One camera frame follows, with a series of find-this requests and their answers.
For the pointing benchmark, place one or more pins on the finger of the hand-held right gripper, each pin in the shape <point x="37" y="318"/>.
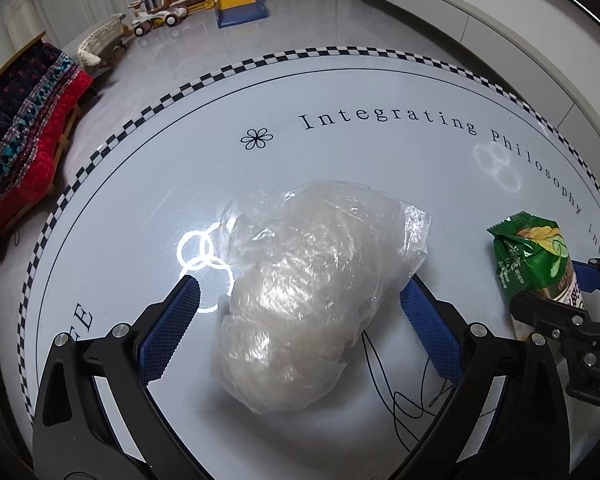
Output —
<point x="545" y="310"/>
<point x="586" y="275"/>

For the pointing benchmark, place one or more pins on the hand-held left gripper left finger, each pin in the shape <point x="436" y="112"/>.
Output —
<point x="172" y="320"/>

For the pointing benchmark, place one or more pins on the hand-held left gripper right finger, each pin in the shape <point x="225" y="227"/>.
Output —
<point x="430" y="330"/>

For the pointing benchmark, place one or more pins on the green snack packet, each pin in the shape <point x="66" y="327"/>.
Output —
<point x="525" y="255"/>

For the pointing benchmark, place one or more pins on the clear plastic bag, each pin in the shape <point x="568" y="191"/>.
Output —
<point x="305" y="300"/>

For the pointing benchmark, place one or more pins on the red patterned bench cushion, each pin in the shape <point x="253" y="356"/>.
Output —
<point x="25" y="125"/>

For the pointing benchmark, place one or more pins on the white low cabinet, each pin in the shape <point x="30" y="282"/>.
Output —
<point x="480" y="15"/>

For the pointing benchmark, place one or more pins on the cream quilted cushion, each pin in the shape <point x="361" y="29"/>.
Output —
<point x="97" y="40"/>

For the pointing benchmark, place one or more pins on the white toy car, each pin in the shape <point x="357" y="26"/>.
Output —
<point x="155" y="17"/>

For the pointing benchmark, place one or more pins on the white curtain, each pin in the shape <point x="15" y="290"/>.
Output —
<point x="55" y="0"/>

